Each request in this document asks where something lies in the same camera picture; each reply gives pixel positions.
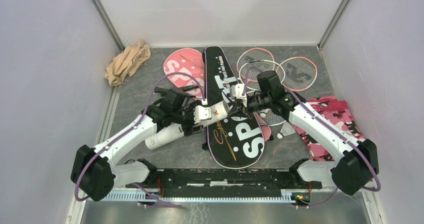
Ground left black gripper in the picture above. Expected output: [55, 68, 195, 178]
[172, 100, 204, 137]

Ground white shuttlecock tube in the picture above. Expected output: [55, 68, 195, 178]
[145, 101, 230, 150]

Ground black sport racket bag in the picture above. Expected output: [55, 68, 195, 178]
[202, 46, 265, 170]

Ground white shuttlecock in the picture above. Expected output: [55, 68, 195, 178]
[276, 121, 296, 139]

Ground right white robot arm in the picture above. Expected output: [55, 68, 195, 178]
[229, 70, 382, 196]

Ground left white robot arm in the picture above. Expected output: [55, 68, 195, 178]
[70, 85, 208, 201]

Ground pink sport racket bag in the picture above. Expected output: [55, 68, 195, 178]
[163, 48, 205, 99]

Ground beige crumpled cloth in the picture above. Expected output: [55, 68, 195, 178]
[104, 39, 151, 87]

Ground pink camouflage cloth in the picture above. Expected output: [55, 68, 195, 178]
[293, 95, 366, 162]

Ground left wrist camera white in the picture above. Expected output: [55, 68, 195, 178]
[193, 99, 212, 124]

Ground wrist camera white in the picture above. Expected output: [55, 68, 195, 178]
[193, 99, 212, 124]
[230, 83, 247, 101]

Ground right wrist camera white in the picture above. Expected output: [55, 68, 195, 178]
[230, 83, 247, 101]

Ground white frame racket lower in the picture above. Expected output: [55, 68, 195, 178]
[254, 108, 293, 127]

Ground white frame racket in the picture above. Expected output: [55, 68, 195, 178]
[238, 60, 286, 91]
[254, 108, 293, 127]

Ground white frame racket upper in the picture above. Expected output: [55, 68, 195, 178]
[238, 60, 286, 91]

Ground pink frame racket left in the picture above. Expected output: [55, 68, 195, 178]
[236, 47, 275, 71]

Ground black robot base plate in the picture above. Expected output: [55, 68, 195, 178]
[139, 168, 323, 198]

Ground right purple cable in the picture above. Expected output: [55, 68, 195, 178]
[242, 66, 382, 193]

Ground white slotted cable duct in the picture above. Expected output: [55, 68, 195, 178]
[102, 188, 307, 204]

